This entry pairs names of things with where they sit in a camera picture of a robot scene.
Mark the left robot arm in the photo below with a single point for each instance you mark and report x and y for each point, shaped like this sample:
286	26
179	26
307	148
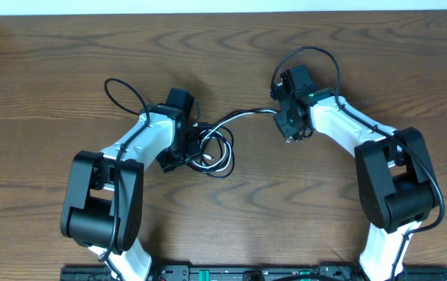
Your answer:
102	210

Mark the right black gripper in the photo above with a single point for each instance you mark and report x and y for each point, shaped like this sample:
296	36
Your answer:
285	129

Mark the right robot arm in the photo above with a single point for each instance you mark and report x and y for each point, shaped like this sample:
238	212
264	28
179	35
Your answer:
396	181

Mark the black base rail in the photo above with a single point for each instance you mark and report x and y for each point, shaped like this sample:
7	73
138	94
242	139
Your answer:
192	273

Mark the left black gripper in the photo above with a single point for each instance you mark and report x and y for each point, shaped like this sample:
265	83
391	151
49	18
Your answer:
172	163

